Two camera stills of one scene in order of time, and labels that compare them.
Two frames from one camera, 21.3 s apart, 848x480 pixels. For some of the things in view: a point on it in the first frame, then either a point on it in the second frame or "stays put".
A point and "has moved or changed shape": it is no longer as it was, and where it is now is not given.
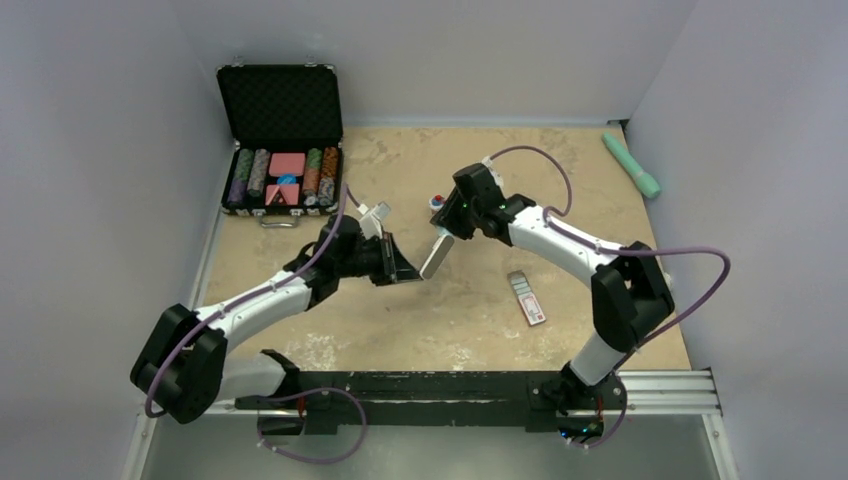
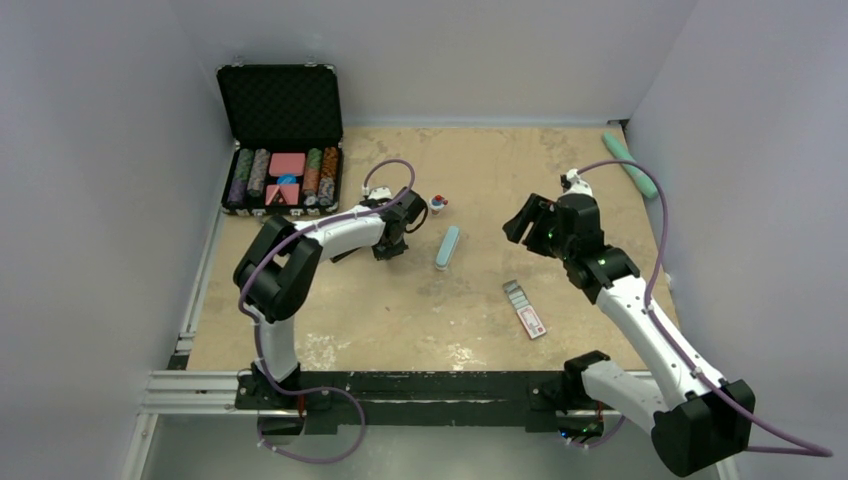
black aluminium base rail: (542, 402) stays put
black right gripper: (447, 218) → (537, 209)
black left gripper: (393, 266) → (382, 253)
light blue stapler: (442, 246) has moved or changed shape
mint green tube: (645, 181) stays put
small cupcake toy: (436, 203) stays put
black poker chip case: (287, 158) stays put
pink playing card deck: (287, 164) stays put
